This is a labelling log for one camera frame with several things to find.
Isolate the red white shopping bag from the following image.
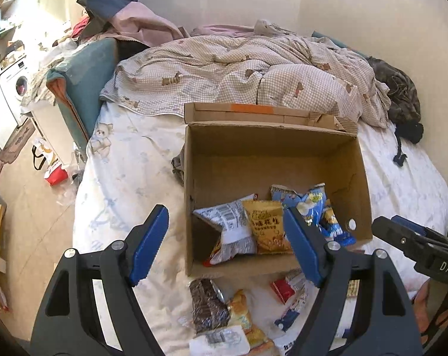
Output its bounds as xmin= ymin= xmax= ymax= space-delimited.
xmin=31 ymin=137 xmax=69 ymax=187

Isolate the orange yellow chip bag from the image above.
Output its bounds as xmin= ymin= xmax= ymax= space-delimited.
xmin=228 ymin=289 xmax=275 ymax=355

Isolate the blue yellow cartoon snack bag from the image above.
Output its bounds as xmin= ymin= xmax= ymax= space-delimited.
xmin=320 ymin=199 xmax=356 ymax=247

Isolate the dark mottled blanket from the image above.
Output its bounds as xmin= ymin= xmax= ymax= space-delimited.
xmin=367 ymin=56 xmax=424 ymax=167

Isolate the white washing machine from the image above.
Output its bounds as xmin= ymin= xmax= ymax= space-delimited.
xmin=0 ymin=55 xmax=29 ymax=126

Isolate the pink cloth garment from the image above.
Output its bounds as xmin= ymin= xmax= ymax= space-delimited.
xmin=94 ymin=2 xmax=189 ymax=47

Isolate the blue popcorn snack bag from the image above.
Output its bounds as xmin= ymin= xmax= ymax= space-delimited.
xmin=270 ymin=183 xmax=326 ymax=226

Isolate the white bear print bedsheet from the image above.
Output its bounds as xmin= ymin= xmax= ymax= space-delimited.
xmin=73 ymin=102 xmax=448 ymax=355

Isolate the person's right hand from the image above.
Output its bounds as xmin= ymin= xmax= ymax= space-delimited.
xmin=412 ymin=278 xmax=448 ymax=349

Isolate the white red barcode snack bag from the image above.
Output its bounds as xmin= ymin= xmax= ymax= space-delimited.
xmin=193 ymin=194 xmax=257 ymax=267

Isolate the white label snack packet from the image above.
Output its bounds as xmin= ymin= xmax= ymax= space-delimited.
xmin=189 ymin=325 xmax=251 ymax=356

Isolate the red white small snack packet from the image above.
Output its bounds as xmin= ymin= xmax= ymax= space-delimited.
xmin=270 ymin=270 xmax=306 ymax=304

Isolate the yellow peanut snack bag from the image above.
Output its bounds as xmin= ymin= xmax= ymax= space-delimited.
xmin=242 ymin=200 xmax=293 ymax=255

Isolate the beige checkered bear duvet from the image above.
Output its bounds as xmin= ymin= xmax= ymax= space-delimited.
xmin=100 ymin=35 xmax=390 ymax=128

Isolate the open cardboard box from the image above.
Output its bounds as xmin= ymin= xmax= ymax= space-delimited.
xmin=184 ymin=103 xmax=373 ymax=278

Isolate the blue red striped snack packet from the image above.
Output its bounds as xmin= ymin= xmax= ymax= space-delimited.
xmin=274 ymin=288 xmax=308 ymax=332

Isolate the teal orange cushion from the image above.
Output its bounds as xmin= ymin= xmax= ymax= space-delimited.
xmin=46 ymin=38 xmax=119 ymax=152

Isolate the dark brown snack packet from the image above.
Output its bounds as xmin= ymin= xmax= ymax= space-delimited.
xmin=189 ymin=278 xmax=231 ymax=333

